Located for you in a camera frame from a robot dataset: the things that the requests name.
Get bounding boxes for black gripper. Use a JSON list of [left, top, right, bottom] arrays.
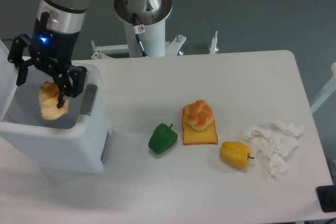
[[7, 27, 87, 109]]

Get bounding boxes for beige croissant bread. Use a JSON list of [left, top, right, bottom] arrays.
[[38, 81, 69, 121]]

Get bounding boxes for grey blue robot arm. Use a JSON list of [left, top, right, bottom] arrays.
[[8, 0, 172, 108]]

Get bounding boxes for white trash can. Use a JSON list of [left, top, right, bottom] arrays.
[[1, 45, 111, 173]]

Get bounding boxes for square toast bread slice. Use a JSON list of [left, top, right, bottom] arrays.
[[182, 105, 218, 145]]

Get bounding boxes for round knotted bread roll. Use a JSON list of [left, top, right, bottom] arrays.
[[183, 100, 214, 131]]

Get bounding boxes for green bell pepper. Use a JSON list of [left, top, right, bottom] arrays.
[[148, 123, 178, 154]]

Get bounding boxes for yellow bell pepper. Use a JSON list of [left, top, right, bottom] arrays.
[[219, 142, 254, 169]]

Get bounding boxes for crumpled white tissue paper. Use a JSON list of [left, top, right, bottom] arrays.
[[241, 120, 306, 180]]

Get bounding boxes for black device at edge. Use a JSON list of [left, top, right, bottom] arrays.
[[316, 185, 335, 212]]

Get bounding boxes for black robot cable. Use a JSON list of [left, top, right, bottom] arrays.
[[132, 13, 149, 58]]

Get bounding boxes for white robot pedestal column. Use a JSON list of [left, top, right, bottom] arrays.
[[123, 20, 165, 58]]

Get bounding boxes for white table frame bracket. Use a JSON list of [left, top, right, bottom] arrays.
[[91, 35, 186, 59]]

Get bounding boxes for white post with red base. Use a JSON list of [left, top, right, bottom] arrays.
[[209, 30, 219, 54]]

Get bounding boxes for white frame leg right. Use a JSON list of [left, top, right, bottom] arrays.
[[310, 62, 336, 114]]

